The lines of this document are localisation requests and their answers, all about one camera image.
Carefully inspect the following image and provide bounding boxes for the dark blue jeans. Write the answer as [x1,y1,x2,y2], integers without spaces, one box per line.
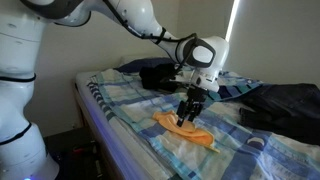
[239,84,320,145]

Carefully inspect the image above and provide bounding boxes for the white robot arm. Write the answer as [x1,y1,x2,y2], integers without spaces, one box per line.
[0,0,229,180]

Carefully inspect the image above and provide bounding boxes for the orange towel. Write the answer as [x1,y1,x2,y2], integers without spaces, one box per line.
[152,110,219,153]

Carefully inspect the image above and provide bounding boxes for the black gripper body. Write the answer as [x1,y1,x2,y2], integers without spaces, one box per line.
[177,85,208,119]

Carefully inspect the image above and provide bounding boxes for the blue teal striped cloth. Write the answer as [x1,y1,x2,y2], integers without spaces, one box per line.
[208,84,260,102]

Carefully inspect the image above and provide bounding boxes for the black folded garment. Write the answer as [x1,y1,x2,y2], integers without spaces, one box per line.
[139,63,179,92]

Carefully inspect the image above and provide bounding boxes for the white mattress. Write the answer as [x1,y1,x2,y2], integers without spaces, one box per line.
[74,71,173,180]

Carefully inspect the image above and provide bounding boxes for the dark blue pillow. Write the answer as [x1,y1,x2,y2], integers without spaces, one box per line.
[116,57,174,73]

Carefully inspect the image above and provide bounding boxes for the blue plaid bed sheet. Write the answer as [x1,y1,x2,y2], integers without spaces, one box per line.
[87,59,320,180]

